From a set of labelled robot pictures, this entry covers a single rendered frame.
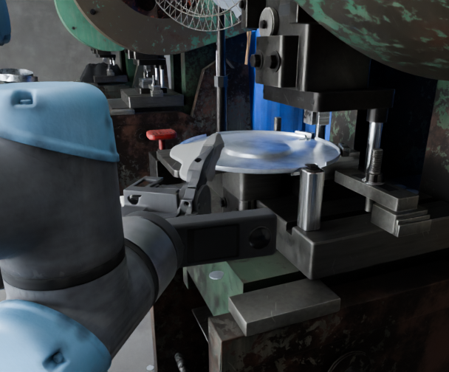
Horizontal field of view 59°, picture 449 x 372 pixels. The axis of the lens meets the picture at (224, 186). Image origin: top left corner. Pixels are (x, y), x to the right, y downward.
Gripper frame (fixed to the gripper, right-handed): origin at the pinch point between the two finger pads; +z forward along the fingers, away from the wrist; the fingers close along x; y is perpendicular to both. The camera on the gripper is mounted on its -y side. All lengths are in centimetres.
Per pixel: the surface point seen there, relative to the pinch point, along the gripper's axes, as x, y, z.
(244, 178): 3.1, 0.5, 13.7
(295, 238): 9.0, -9.3, 4.9
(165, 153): -0.4, 14.6, 13.6
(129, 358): 77, 46, 43
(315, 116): -5.7, -10.1, 25.8
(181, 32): -26, 60, 138
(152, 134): 1.3, 28.5, 36.7
